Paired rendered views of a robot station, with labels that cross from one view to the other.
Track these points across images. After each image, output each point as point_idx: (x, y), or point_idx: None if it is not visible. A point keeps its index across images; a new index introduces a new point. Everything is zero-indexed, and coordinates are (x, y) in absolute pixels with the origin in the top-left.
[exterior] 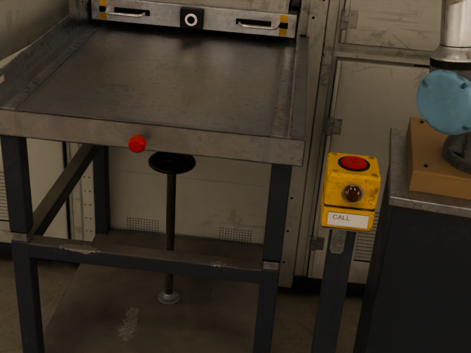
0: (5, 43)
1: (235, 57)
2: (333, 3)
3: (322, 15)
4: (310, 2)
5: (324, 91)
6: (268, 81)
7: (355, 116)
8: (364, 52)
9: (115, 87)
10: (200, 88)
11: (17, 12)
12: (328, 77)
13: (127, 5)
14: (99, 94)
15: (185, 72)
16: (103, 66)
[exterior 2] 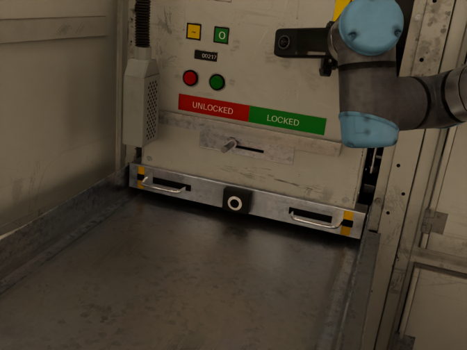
0: (9, 216)
1: (276, 263)
2: (415, 199)
3: (399, 211)
4: (385, 194)
5: (395, 298)
6: (308, 321)
7: (433, 337)
8: (450, 262)
9: (92, 311)
10: (206, 327)
11: (33, 179)
12: (401, 283)
13: (167, 177)
14: (61, 326)
15: (200, 288)
16: (101, 265)
